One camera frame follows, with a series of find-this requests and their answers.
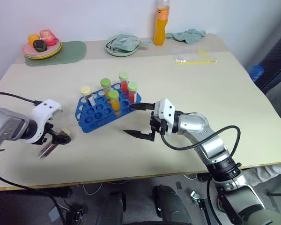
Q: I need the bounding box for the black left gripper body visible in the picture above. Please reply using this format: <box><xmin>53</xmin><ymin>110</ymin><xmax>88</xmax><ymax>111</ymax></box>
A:
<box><xmin>38</xmin><ymin>123</ymin><xmax>56</xmax><ymax>144</ymax></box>

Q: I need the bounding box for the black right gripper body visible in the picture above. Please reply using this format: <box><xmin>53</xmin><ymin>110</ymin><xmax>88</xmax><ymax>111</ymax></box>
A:
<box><xmin>149</xmin><ymin>112</ymin><xmax>168</xmax><ymax>135</ymax></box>

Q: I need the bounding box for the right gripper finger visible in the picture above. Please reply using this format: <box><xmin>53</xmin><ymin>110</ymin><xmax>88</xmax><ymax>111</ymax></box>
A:
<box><xmin>122</xmin><ymin>126</ymin><xmax>156</xmax><ymax>142</ymax></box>
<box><xmin>128</xmin><ymin>102</ymin><xmax>156</xmax><ymax>112</ymax></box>

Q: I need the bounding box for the cream-capped dark liquid test tube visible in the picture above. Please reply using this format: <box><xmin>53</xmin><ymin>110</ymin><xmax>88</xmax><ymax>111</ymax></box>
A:
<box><xmin>37</xmin><ymin>127</ymin><xmax>72</xmax><ymax>161</ymax></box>

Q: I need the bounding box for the green-capped red liquid test tube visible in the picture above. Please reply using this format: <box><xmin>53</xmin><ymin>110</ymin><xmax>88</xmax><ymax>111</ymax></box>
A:
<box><xmin>118</xmin><ymin>71</ymin><xmax>130</xmax><ymax>93</ymax></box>
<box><xmin>127</xmin><ymin>82</ymin><xmax>139</xmax><ymax>104</ymax></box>

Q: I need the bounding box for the green-capped orange liquid test tube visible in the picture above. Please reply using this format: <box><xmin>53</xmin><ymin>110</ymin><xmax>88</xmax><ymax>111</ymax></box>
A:
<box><xmin>100</xmin><ymin>78</ymin><xmax>112</xmax><ymax>99</ymax></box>
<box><xmin>108</xmin><ymin>90</ymin><xmax>121</xmax><ymax>117</ymax></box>

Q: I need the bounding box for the blue test tube rack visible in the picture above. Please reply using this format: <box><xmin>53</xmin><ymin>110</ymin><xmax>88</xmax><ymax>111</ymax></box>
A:
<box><xmin>74</xmin><ymin>82</ymin><xmax>141</xmax><ymax>134</ymax></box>

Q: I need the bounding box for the yellow-capped dark liquid test tube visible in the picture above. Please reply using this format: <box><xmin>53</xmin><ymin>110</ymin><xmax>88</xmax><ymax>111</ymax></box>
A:
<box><xmin>80</xmin><ymin>85</ymin><xmax>97</xmax><ymax>107</ymax></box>

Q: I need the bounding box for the pale green plate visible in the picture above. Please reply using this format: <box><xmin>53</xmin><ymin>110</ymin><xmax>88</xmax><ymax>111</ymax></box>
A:
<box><xmin>104</xmin><ymin>35</ymin><xmax>140</xmax><ymax>57</ymax></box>

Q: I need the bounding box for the green fabric pouch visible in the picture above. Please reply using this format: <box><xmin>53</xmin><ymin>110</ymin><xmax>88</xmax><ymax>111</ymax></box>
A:
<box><xmin>108</xmin><ymin>33</ymin><xmax>152</xmax><ymax>52</ymax></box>

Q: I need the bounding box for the yellow plastic strip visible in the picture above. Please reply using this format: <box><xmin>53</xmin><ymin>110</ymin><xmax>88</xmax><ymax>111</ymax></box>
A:
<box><xmin>175</xmin><ymin>60</ymin><xmax>220</xmax><ymax>65</ymax></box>

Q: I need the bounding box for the clear plastic bag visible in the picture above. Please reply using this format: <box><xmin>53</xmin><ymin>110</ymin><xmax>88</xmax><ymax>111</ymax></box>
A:
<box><xmin>173</xmin><ymin>47</ymin><xmax>220</xmax><ymax>66</ymax></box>

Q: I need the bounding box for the yellow plate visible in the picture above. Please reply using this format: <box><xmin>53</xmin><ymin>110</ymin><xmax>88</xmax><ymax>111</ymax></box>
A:
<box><xmin>24</xmin><ymin>44</ymin><xmax>62</xmax><ymax>60</ymax></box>

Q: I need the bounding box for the dark rounded shape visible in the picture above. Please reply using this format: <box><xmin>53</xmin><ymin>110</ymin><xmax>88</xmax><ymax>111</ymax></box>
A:
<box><xmin>152</xmin><ymin>184</ymin><xmax>193</xmax><ymax>225</ymax></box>
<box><xmin>101</xmin><ymin>189</ymin><xmax>127</xmax><ymax>225</ymax></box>

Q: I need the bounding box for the orange soda bottle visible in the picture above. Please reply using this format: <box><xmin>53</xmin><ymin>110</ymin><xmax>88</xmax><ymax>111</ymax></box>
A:
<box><xmin>153</xmin><ymin>0</ymin><xmax>169</xmax><ymax>46</ymax></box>

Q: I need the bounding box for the small metal clamp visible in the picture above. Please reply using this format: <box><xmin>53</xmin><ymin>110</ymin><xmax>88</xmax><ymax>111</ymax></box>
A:
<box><xmin>190</xmin><ymin>190</ymin><xmax>201</xmax><ymax>203</ymax></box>

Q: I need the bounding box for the light green plate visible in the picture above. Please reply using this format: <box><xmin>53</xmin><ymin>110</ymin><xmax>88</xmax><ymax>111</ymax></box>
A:
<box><xmin>23</xmin><ymin>42</ymin><xmax>62</xmax><ymax>58</ymax></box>

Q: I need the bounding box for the green placemat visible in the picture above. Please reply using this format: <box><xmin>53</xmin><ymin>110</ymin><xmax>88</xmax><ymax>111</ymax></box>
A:
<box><xmin>25</xmin><ymin>41</ymin><xmax>88</xmax><ymax>68</ymax></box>

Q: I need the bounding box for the crumpled green cloth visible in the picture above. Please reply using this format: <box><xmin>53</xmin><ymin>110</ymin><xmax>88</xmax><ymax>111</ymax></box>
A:
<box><xmin>166</xmin><ymin>28</ymin><xmax>207</xmax><ymax>45</ymax></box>

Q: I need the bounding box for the pink plate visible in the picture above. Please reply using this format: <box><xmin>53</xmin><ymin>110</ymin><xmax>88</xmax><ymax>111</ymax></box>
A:
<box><xmin>22</xmin><ymin>38</ymin><xmax>61</xmax><ymax>56</ymax></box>

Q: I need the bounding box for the dark purple toy fruit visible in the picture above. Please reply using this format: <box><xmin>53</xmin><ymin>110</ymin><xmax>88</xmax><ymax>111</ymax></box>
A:
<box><xmin>32</xmin><ymin>39</ymin><xmax>48</xmax><ymax>52</ymax></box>

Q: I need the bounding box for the pink toy fruit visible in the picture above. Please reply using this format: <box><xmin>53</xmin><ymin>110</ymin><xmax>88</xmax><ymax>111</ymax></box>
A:
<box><xmin>39</xmin><ymin>29</ymin><xmax>57</xmax><ymax>47</ymax></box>

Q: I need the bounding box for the orange toy fruit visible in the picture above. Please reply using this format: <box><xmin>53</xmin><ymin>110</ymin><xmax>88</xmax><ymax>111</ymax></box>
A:
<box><xmin>28</xmin><ymin>34</ymin><xmax>41</xmax><ymax>46</ymax></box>

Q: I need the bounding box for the white crumpled cloth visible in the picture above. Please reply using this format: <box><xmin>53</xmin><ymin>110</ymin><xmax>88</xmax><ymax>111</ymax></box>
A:
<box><xmin>243</xmin><ymin>163</ymin><xmax>281</xmax><ymax>186</ymax></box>

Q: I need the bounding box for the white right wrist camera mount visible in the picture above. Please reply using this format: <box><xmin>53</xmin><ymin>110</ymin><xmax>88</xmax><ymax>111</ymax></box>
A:
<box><xmin>153</xmin><ymin>98</ymin><xmax>177</xmax><ymax>136</ymax></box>

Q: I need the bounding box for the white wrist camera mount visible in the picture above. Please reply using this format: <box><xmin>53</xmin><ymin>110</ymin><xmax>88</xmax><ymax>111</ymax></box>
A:
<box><xmin>25</xmin><ymin>99</ymin><xmax>63</xmax><ymax>144</ymax></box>
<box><xmin>153</xmin><ymin>98</ymin><xmax>177</xmax><ymax>136</ymax></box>

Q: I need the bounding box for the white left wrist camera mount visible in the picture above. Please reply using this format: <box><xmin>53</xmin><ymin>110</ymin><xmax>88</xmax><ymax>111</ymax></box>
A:
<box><xmin>25</xmin><ymin>99</ymin><xmax>63</xmax><ymax>144</ymax></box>

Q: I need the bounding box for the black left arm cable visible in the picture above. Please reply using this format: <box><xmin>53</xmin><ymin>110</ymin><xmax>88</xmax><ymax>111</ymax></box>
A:
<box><xmin>0</xmin><ymin>91</ymin><xmax>43</xmax><ymax>106</ymax></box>

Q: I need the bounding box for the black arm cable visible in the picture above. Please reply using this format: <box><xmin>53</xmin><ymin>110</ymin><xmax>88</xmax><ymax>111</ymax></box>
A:
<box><xmin>160</xmin><ymin>125</ymin><xmax>242</xmax><ymax>151</ymax></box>
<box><xmin>0</xmin><ymin>91</ymin><xmax>43</xmax><ymax>106</ymax></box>

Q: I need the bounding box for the thin white cable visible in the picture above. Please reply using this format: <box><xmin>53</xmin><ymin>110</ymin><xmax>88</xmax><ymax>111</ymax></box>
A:
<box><xmin>82</xmin><ymin>181</ymin><xmax>104</xmax><ymax>195</ymax></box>

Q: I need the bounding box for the thick black cable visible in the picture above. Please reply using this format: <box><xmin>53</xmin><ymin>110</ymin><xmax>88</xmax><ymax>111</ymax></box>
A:
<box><xmin>0</xmin><ymin>168</ymin><xmax>63</xmax><ymax>225</ymax></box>

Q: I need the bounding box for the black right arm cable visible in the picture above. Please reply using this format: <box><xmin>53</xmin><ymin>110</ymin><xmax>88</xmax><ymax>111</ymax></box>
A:
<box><xmin>160</xmin><ymin>125</ymin><xmax>242</xmax><ymax>151</ymax></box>

